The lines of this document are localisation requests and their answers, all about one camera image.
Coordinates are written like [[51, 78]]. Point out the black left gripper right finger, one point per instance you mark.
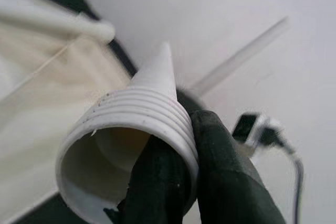
[[231, 182]]

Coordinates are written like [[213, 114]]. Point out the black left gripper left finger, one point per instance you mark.
[[157, 187]]

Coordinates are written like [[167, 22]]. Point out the white plastic table top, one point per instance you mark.
[[39, 90]]

